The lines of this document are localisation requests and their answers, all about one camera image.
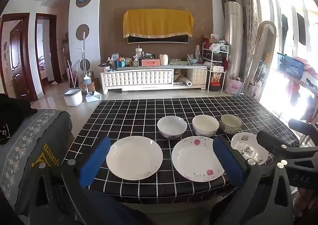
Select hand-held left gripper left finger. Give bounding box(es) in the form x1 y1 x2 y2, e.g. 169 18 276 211
28 136 111 225

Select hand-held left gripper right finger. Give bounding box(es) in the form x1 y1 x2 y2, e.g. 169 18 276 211
211 137 295 225

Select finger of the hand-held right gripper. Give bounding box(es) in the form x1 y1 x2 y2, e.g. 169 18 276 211
288 119 318 141
257 131 297 159

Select white plate with dark floral print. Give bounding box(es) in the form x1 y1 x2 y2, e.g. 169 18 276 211
231 132 269 165

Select white plate with pink petals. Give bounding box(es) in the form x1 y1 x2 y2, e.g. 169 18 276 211
171 136 225 182

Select patterned rim bowl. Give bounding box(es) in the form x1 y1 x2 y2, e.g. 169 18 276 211
219 114 242 135

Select plain white plate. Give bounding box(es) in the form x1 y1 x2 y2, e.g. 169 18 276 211
106 136 164 181

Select plain white bowl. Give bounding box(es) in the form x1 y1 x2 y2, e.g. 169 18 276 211
192 115 219 137

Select white bowl with blue print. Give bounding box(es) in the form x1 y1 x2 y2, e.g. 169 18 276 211
157 116 188 139

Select red clothes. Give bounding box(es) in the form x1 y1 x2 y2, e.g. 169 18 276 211
286 81 301 99

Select pink clothes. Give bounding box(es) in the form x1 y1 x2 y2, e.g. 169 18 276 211
293 57 318 79

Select white dustpan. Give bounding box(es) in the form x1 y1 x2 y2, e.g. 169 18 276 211
85 90 102 103

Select blue plastic basket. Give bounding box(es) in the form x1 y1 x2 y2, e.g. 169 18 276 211
276 53 305 79

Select black checkered tablecloth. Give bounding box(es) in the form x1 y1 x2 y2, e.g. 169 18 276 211
61 95 301 205

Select pink bag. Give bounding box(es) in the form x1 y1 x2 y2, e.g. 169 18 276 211
225 77 243 95

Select white mop bucket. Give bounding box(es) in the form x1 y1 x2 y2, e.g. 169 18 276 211
62 87 83 107

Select grey embroidered chair cover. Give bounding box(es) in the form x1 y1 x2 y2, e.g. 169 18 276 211
0 109 72 215

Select cardboard box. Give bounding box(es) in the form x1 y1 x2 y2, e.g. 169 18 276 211
86 71 100 91

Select white broom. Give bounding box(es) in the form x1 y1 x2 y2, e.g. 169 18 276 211
81 32 93 86

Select oval standing mirror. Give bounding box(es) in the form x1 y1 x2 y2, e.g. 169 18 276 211
242 21 277 97

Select white tufted television cabinet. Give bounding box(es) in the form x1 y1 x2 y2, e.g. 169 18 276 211
100 64 208 95

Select white shelf rack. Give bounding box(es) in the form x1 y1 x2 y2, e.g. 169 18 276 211
202 41 229 91

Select hanging dark garment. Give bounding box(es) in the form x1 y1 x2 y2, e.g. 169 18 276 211
281 14 289 39
297 13 307 45

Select white standing air conditioner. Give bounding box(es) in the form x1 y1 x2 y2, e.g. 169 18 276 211
224 1 243 86

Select pink storage box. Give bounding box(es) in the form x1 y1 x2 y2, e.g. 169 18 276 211
142 58 160 67

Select patterned beige curtain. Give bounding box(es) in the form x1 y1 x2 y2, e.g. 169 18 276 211
239 0 259 84

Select dark wooden door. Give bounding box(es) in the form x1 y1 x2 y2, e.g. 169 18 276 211
0 14 38 102

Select yellow cloth cover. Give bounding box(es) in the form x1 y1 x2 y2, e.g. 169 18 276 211
123 9 194 39

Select dark wooden door frame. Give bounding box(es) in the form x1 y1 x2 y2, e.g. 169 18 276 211
35 13 62 84

